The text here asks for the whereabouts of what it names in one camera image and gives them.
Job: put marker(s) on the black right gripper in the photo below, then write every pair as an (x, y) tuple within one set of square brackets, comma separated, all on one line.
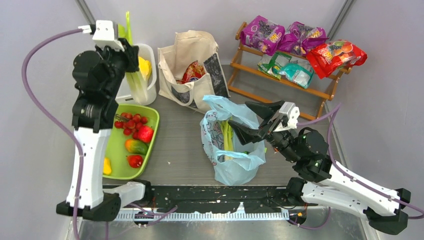
[(246, 134)]

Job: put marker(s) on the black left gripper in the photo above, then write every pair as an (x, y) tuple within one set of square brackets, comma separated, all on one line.
[(128, 53)]

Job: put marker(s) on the yellow napa cabbage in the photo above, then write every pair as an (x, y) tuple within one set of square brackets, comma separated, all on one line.
[(145, 68)]

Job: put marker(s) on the green celery bunch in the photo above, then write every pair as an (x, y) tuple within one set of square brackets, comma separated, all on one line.
[(138, 86)]

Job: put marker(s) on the blue plastic grocery bag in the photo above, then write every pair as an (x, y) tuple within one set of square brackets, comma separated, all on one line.
[(239, 165)]

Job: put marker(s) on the red fruit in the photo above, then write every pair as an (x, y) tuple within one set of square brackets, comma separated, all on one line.
[(145, 134)]

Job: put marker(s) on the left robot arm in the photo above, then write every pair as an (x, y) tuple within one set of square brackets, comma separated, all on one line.
[(98, 75)]

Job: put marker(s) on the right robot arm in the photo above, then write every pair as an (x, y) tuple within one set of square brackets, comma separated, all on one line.
[(321, 180)]

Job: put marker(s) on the white plastic basket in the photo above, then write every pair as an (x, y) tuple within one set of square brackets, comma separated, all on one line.
[(149, 94)]

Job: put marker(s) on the wooden rack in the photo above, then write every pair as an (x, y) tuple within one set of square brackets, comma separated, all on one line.
[(246, 80)]

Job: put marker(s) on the green white snack bag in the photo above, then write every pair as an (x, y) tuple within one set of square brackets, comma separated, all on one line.
[(272, 65)]

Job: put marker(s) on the red lychee bunch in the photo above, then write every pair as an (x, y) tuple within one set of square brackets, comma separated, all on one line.
[(129, 123)]

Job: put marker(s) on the teal snack bag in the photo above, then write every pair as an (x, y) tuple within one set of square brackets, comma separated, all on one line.
[(298, 72)]

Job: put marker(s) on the canvas tote bag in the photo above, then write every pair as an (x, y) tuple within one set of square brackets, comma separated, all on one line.
[(188, 47)]

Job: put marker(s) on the green orange mango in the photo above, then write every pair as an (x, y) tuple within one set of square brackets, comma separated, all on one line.
[(134, 146)]

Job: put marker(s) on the purple snack bag left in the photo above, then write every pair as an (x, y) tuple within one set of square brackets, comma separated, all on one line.
[(263, 35)]

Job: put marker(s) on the purple snack bag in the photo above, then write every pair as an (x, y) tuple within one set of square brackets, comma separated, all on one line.
[(299, 39), (263, 35)]

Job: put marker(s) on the red fruit candy bag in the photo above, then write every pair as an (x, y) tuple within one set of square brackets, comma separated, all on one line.
[(333, 55)]

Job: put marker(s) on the purple snack bag right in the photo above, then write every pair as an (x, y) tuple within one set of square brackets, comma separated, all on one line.
[(299, 39)]

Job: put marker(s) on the red wax apple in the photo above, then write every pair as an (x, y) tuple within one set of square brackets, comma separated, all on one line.
[(135, 161)]

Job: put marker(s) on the green plastic tray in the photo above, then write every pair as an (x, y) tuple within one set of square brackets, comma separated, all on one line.
[(116, 151)]

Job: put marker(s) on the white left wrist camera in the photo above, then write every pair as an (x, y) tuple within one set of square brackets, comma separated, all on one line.
[(105, 33)]

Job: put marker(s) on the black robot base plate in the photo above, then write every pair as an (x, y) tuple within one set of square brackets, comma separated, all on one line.
[(218, 199)]

